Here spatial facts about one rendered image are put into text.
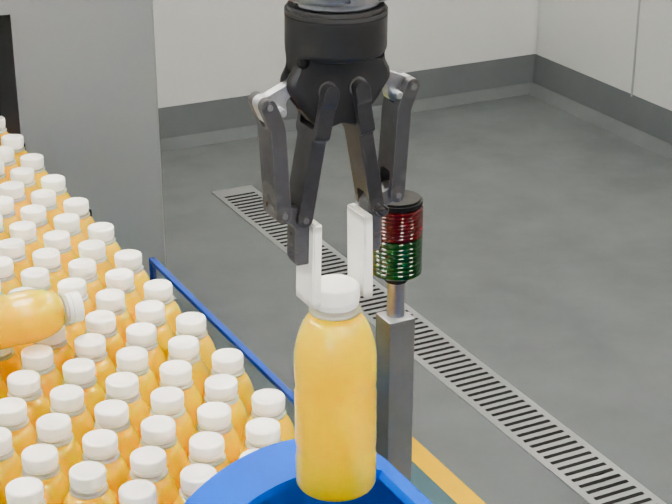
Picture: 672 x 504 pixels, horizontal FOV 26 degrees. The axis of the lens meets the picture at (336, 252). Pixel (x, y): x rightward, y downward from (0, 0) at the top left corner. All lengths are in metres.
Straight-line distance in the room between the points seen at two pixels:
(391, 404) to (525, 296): 2.70
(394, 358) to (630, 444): 2.00
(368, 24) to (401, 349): 0.87
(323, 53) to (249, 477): 0.41
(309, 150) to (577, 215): 4.17
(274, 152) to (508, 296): 3.52
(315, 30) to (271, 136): 0.08
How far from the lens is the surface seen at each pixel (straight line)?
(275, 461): 1.28
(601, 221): 5.18
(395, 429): 1.90
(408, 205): 1.76
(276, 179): 1.07
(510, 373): 4.09
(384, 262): 1.79
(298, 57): 1.05
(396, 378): 1.87
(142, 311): 1.92
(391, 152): 1.11
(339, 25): 1.03
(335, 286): 1.13
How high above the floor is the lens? 1.90
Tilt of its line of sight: 23 degrees down
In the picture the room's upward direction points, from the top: straight up
